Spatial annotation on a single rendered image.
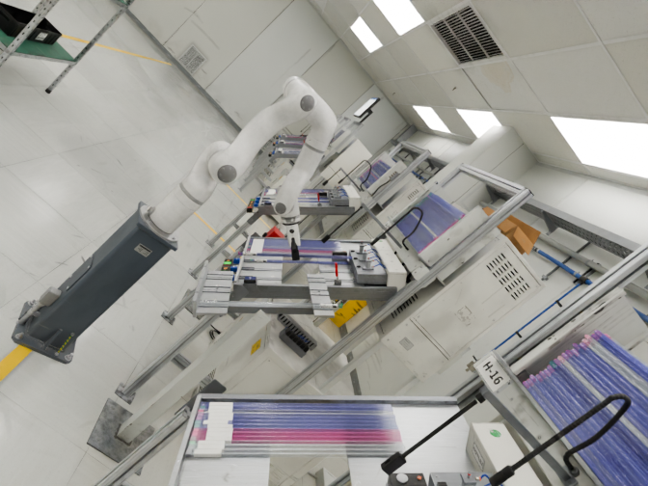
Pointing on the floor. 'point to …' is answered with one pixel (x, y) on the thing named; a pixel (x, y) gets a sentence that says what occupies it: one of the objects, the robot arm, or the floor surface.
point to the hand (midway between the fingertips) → (295, 255)
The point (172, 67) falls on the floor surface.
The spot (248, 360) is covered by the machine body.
